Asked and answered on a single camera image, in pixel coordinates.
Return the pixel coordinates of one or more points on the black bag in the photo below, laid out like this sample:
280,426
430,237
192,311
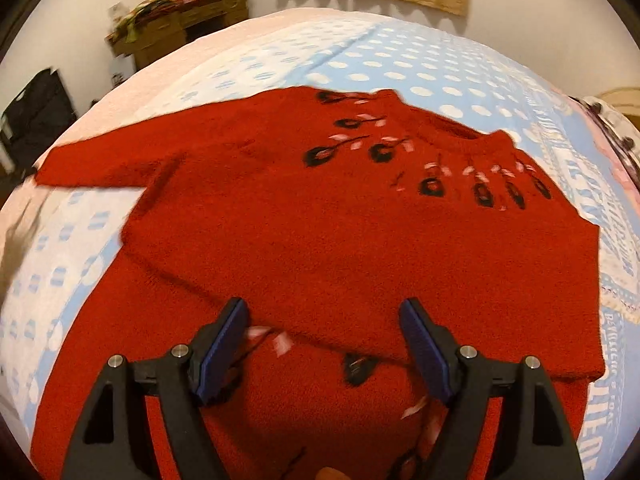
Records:
37,115

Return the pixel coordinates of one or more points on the pink bed sheet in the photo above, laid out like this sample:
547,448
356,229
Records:
150,80

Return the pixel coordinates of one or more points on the blue printed blanket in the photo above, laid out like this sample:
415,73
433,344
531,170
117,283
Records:
400,60

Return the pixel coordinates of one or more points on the red knitted sweater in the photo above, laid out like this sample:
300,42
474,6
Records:
300,240

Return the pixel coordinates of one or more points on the beige headboard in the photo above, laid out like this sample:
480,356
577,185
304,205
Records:
625,96

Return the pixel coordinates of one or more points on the wooden desk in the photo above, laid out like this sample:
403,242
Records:
200,17

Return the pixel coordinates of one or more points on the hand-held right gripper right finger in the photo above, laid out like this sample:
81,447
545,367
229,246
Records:
425,350

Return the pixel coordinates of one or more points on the green patterned cloth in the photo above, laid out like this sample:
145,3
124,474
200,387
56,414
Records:
140,17

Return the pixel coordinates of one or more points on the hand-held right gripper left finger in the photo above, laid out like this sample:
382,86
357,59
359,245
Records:
223,350

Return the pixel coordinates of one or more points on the patterned pillow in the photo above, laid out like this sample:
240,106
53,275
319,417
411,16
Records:
617,120

